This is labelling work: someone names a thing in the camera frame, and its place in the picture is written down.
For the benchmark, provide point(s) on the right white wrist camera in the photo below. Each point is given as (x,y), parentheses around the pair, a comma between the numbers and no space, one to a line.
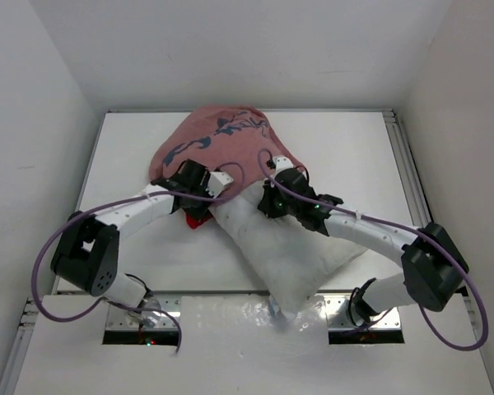
(279,163)

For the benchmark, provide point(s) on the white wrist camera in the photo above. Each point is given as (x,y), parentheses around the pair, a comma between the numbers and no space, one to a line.
(217,183)
(279,163)

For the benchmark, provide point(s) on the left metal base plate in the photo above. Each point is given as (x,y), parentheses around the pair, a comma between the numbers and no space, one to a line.
(161,311)

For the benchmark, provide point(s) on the white pillow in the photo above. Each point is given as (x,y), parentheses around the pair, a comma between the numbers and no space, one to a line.
(293,263)

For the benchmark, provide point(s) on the aluminium frame rail right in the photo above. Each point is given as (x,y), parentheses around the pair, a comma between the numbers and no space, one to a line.
(410,180)

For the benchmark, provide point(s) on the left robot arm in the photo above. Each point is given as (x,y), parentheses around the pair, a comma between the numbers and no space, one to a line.
(87,255)

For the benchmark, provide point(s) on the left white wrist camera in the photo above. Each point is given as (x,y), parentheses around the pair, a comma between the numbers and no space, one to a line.
(217,183)

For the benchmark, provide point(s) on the red patterned pillowcase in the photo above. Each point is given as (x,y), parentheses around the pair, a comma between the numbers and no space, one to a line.
(217,134)

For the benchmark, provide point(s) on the metal base plate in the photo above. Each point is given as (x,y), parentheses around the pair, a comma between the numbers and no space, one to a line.
(161,311)
(338,320)

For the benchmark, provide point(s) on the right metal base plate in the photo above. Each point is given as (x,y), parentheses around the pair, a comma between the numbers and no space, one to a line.
(338,320)

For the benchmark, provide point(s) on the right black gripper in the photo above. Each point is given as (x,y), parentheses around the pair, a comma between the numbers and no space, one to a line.
(269,202)

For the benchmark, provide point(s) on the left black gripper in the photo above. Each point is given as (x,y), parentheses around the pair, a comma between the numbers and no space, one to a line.
(198,212)

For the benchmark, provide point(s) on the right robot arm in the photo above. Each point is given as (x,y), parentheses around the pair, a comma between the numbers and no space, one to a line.
(432,266)

